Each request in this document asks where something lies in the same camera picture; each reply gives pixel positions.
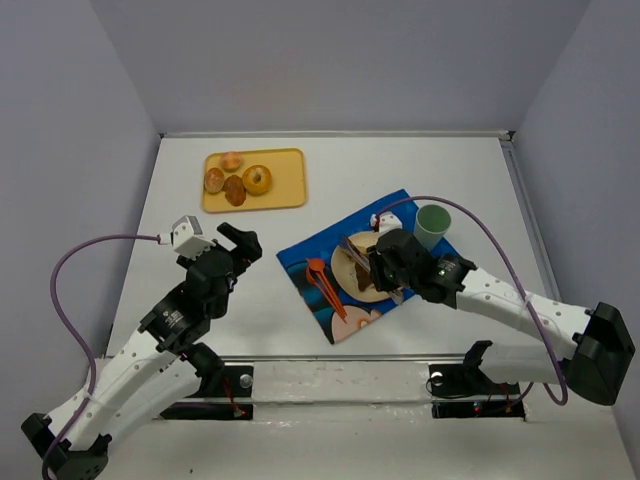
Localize metal tongs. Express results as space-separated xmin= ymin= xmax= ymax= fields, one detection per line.
xmin=339 ymin=234 xmax=404 ymax=305

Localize dark brown bread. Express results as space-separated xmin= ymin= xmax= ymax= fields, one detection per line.
xmin=353 ymin=264 xmax=376 ymax=292

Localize tan bread slice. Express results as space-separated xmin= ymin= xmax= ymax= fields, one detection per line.
xmin=349 ymin=231 xmax=379 ymax=255

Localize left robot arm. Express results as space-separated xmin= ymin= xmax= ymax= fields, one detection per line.
xmin=21 ymin=215 xmax=262 ymax=479

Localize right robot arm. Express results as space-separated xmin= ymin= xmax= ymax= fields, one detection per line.
xmin=366 ymin=229 xmax=636 ymax=406

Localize brown glazed pastry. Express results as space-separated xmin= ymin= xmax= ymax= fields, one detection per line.
xmin=223 ymin=175 xmax=246 ymax=207

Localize round bun left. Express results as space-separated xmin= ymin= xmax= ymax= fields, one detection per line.
xmin=203 ymin=167 xmax=225 ymax=194

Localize round bun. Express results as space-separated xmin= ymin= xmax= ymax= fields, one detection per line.
xmin=203 ymin=167 xmax=225 ymax=194
xmin=219 ymin=151 xmax=244 ymax=172

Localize green plastic cup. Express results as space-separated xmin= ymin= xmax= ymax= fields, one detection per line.
xmin=414 ymin=204 xmax=451 ymax=251

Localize beige decorated plate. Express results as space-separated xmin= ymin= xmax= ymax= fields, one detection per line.
xmin=330 ymin=233 xmax=390 ymax=303

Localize golden bagel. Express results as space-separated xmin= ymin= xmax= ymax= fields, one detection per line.
xmin=242 ymin=164 xmax=273 ymax=196

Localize blue cartoon placemat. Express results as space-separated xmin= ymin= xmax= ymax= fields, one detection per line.
xmin=277 ymin=189 xmax=409 ymax=344

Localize orange plastic knife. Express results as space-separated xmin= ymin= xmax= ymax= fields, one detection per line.
xmin=305 ymin=259 xmax=349 ymax=325

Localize round bun top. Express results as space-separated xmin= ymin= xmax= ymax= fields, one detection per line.
xmin=219 ymin=151 xmax=244 ymax=172

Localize orange plastic spoon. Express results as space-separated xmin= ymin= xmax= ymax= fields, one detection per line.
xmin=306 ymin=257 xmax=348 ymax=320

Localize orange plastic fork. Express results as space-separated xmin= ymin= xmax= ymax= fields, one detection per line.
xmin=305 ymin=266 xmax=346 ymax=322

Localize yellow plastic tray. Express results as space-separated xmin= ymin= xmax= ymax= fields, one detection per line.
xmin=201 ymin=148 xmax=308 ymax=213

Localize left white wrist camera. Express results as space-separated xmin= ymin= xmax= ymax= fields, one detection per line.
xmin=170 ymin=215 xmax=214 ymax=259

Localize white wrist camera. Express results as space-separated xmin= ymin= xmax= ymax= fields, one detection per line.
xmin=370 ymin=211 xmax=403 ymax=235
xmin=170 ymin=215 xmax=214 ymax=259

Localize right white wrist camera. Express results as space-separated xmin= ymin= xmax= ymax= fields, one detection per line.
xmin=370 ymin=211 xmax=403 ymax=235

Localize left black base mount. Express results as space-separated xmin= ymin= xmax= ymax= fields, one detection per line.
xmin=159 ymin=362 xmax=254 ymax=421

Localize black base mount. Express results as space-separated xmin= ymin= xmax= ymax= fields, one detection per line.
xmin=425 ymin=340 xmax=526 ymax=420
xmin=159 ymin=362 xmax=254 ymax=421

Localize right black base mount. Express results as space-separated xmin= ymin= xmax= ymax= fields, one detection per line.
xmin=425 ymin=340 xmax=526 ymax=420

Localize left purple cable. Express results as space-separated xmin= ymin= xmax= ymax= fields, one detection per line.
xmin=40 ymin=232 xmax=171 ymax=479

